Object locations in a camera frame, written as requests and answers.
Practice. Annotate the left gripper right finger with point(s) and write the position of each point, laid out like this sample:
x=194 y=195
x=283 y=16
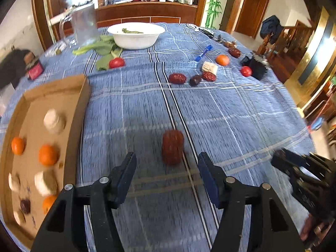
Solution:
x=271 y=227

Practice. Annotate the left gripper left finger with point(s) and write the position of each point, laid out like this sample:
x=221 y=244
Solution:
x=63 y=228

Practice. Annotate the orange tangerine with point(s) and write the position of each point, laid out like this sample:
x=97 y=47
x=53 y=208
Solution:
x=48 y=202
x=17 y=145
x=48 y=155
x=223 y=60

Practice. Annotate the beige cake piece round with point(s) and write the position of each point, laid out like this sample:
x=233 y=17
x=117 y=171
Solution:
x=54 y=122

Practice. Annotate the large red date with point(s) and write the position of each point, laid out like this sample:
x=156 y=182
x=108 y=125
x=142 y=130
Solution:
x=172 y=147

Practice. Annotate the beige cake piece lowest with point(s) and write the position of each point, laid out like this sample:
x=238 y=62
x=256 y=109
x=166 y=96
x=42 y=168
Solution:
x=19 y=217

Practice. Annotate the dark date small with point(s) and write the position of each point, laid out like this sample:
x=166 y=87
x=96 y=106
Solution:
x=25 y=205

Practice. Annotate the shallow cardboard tray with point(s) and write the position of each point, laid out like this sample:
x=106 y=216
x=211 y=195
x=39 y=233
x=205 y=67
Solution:
x=70 y=97

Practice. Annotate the black cylindrical device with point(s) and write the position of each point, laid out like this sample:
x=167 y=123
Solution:
x=257 y=64

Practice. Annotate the red cherry tomato right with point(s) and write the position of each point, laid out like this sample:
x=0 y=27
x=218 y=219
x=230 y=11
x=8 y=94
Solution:
x=246 y=71

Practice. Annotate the red cherry tomato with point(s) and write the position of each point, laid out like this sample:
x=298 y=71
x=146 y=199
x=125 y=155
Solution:
x=246 y=71
x=116 y=62

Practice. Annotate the wooden stair railing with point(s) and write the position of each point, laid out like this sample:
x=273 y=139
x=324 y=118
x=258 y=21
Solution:
x=284 y=54

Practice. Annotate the red date right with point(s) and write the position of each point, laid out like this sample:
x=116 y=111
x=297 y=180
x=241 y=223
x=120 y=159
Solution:
x=208 y=76

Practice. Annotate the dark red fruit far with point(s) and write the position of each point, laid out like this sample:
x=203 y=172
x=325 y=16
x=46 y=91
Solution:
x=236 y=53

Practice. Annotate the blue plaid tablecloth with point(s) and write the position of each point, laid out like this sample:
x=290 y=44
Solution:
x=239 y=121

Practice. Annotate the dark purple date centre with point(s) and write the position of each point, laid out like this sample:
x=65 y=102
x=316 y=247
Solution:
x=195 y=80

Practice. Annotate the dark jacket on railing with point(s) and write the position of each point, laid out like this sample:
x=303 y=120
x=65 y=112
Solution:
x=271 y=26

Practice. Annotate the small dark jar pink label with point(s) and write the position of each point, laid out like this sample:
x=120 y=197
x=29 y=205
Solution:
x=33 y=67

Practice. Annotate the blue marker pen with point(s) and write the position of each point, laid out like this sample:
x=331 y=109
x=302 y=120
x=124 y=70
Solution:
x=199 y=57

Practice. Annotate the keys bunch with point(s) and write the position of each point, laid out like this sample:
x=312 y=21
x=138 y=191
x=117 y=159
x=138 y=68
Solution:
x=218 y=39

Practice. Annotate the red date centre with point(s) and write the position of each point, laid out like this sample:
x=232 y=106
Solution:
x=177 y=78

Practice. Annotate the black sofa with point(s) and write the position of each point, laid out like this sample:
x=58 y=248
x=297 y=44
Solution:
x=12 y=68

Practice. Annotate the red cherry tomato left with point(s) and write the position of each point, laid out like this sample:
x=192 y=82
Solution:
x=116 y=62

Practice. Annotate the brown wooden door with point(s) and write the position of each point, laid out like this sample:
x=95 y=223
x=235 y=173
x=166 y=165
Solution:
x=250 y=17

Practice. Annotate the green leafy vegetable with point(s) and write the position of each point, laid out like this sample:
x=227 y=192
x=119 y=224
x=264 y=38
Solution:
x=105 y=47

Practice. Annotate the clear plastic pitcher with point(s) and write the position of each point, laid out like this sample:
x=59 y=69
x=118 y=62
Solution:
x=84 y=26

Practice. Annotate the white bowl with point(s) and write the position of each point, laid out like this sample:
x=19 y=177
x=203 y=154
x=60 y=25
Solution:
x=135 y=35

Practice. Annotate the wooden counter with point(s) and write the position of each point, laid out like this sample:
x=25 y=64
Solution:
x=147 y=12

